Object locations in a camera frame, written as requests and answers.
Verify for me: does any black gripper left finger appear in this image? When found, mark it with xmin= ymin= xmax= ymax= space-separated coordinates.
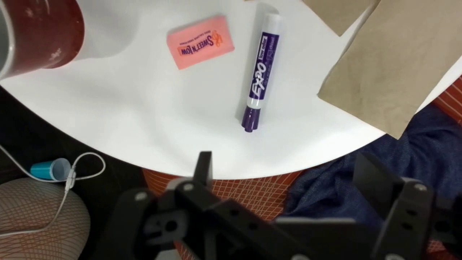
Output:
xmin=193 ymin=152 xmax=212 ymax=186

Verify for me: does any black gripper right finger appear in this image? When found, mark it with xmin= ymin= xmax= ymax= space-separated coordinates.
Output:
xmin=354 ymin=153 xmax=404 ymax=212

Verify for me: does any purple Expo marker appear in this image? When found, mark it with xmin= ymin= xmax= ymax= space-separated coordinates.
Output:
xmin=241 ymin=3 xmax=281 ymax=133

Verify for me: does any blue plastic cup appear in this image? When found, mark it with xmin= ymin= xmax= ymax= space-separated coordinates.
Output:
xmin=30 ymin=157 xmax=71 ymax=182

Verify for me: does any navy blue cloth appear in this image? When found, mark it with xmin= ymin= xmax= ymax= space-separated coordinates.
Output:
xmin=283 ymin=105 xmax=462 ymax=227

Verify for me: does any orange corner sofa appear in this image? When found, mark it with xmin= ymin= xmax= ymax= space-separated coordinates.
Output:
xmin=141 ymin=76 xmax=462 ymax=260

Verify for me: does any round white table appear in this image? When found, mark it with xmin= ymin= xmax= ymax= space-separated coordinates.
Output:
xmin=0 ymin=0 xmax=462 ymax=180

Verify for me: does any pink sweetener packet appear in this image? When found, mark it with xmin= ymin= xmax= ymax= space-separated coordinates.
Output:
xmin=166 ymin=14 xmax=234 ymax=69

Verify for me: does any brown napkin centre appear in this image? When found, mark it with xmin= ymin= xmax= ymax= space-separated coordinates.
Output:
xmin=319 ymin=0 xmax=462 ymax=137

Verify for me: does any small brown packet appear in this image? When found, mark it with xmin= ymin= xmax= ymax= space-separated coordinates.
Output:
xmin=302 ymin=0 xmax=378 ymax=36

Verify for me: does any beige woven pouf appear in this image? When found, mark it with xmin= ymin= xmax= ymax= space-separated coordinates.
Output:
xmin=0 ymin=178 xmax=91 ymax=260

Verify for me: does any red and white mug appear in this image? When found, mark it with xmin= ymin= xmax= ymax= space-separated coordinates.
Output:
xmin=0 ymin=0 xmax=85 ymax=78

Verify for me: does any white cable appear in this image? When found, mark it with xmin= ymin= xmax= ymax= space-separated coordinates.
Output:
xmin=0 ymin=143 xmax=107 ymax=237

